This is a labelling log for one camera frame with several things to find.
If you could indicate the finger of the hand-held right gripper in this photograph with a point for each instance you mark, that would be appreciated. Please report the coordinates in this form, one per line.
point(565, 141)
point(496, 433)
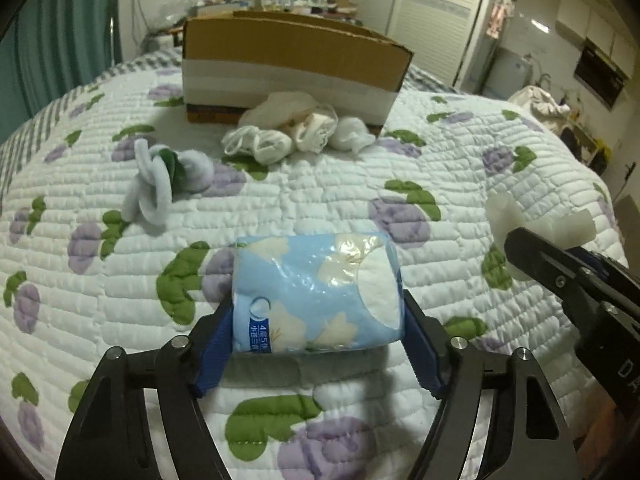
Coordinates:
point(592, 259)
point(537, 260)

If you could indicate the cream rolled sock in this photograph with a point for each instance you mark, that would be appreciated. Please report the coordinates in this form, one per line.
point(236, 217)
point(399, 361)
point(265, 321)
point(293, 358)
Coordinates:
point(315, 130)

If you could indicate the black range hood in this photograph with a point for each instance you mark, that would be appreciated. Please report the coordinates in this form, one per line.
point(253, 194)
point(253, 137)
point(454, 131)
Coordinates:
point(600, 72)

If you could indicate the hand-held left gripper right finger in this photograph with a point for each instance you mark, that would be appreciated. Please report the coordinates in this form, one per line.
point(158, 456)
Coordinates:
point(421, 347)

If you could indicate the white wall cabinets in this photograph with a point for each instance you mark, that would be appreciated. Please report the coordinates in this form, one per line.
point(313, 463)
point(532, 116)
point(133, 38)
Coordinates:
point(595, 22)

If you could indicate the white refrigerator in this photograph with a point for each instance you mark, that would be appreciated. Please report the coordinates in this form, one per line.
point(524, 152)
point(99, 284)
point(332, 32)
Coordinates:
point(505, 75)

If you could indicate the white rolled sock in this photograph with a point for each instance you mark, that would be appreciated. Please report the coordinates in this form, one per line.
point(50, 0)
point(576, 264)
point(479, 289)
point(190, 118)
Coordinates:
point(257, 145)
point(352, 132)

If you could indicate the cluttered desk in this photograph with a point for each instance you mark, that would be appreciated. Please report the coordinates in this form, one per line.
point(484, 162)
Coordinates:
point(260, 4)

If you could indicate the hanging pink cloth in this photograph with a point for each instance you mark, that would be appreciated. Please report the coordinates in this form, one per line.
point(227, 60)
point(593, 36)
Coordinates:
point(500, 12)

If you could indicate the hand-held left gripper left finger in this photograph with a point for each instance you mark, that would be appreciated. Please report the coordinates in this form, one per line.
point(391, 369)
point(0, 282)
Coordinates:
point(218, 347)

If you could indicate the white wardrobe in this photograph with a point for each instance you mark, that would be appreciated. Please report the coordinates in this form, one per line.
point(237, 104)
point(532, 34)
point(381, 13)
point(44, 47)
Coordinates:
point(430, 15)

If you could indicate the floral quilted bedspread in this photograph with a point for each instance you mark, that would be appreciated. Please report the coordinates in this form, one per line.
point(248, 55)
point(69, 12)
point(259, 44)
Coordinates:
point(310, 195)

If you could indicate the blue floral tissue pack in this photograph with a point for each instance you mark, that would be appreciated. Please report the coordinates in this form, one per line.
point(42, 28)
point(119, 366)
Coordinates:
point(310, 295)

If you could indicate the teal curtain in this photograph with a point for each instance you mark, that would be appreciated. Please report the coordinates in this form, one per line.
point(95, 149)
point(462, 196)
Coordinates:
point(55, 45)

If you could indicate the cardboard box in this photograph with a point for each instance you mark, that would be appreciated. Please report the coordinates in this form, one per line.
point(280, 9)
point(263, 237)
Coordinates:
point(285, 67)

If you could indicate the pile of beige clothes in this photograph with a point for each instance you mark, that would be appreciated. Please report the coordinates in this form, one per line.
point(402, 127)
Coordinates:
point(540, 105)

